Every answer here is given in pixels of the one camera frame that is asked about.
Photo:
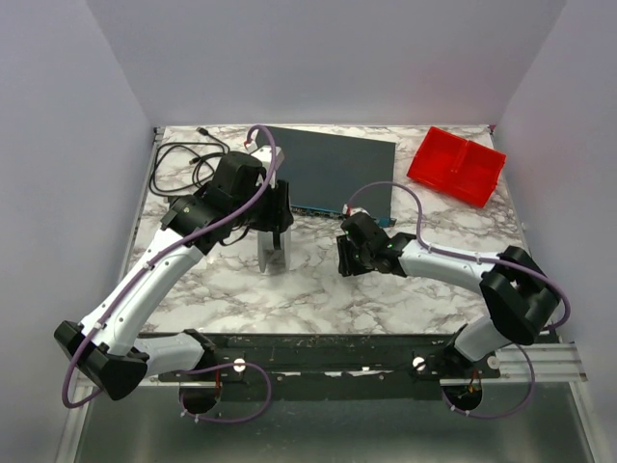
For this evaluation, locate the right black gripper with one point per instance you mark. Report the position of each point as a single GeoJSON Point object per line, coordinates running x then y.
{"type": "Point", "coordinates": [347, 256]}

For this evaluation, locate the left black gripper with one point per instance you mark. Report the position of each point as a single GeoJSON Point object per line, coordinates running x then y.
{"type": "Point", "coordinates": [275, 220]}

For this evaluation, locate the white cable spool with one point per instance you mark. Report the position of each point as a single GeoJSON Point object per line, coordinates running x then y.
{"type": "Point", "coordinates": [271, 262]}

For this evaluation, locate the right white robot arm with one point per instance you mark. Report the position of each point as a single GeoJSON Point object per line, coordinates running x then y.
{"type": "Point", "coordinates": [517, 294]}

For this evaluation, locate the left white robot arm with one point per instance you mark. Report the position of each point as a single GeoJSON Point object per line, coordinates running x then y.
{"type": "Point", "coordinates": [244, 193]}

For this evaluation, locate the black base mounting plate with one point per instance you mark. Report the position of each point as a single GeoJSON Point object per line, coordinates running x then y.
{"type": "Point", "coordinates": [329, 367]}

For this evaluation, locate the red plastic bin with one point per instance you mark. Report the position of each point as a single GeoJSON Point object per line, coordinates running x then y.
{"type": "Point", "coordinates": [457, 167]}

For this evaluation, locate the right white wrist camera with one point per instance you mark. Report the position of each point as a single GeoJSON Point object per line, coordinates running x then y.
{"type": "Point", "coordinates": [349, 211]}

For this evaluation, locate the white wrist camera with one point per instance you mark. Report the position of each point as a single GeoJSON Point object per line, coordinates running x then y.
{"type": "Point", "coordinates": [349, 211]}
{"type": "Point", "coordinates": [265, 156]}

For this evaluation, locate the dark blue network switch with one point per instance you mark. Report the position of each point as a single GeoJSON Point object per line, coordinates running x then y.
{"type": "Point", "coordinates": [324, 170]}

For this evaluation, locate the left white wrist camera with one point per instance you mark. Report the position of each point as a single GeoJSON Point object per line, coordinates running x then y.
{"type": "Point", "coordinates": [265, 156]}

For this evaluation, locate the aluminium rail frame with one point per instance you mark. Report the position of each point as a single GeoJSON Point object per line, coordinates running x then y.
{"type": "Point", "coordinates": [529, 413]}

